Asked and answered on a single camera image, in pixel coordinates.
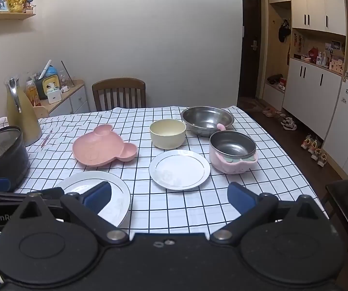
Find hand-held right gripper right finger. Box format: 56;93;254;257
210;182;328;246

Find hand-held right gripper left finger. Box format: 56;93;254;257
16;181;131;245

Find white gold-rimmed plate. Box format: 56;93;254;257
54;170;131;229
149;149;212;192

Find pink bear-shaped plate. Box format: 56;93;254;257
72;124;138;168

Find black cooking pot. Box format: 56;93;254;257
0;133;31;189

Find glass pot lid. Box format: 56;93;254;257
0;126;22;172

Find pink steel-lined bowl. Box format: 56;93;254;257
208;123;259;174

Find white black checked tablecloth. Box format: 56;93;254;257
0;105;330;243

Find pink pen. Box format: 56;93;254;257
41;129;53;149

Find olive thermos jug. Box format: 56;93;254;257
4;74;43;147

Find large steel bowl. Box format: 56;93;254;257
180;106;235;137

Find pair of orange child shoes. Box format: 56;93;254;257
310;148;328;167
301;135;319;151

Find pair of white black sneakers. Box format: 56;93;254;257
281;116;298;131

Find cream bowl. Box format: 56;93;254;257
149;119;187;150

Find orange drink bottle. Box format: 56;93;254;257
25;80;41;107

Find white drawer side cabinet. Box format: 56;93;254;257
37;79;90;119

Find dark wooden chair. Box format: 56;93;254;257
322;145;348;243

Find small white box device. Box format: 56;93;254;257
46;83;62;104

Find wooden slatted chair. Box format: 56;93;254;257
92;78;147;112

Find clear glass jar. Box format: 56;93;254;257
59;61;75;89

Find white lower cabinet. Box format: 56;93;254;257
281;58;343;140

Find white stick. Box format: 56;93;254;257
39;59;52;80

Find red backpack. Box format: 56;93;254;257
308;47;320;64

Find black hanging bag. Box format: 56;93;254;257
278;19;291;43

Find dark entrance door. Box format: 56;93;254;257
237;0;267;99

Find wooden wall shelf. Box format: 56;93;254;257
0;2;37;24

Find white upper wall cabinets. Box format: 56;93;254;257
268;0;348;36

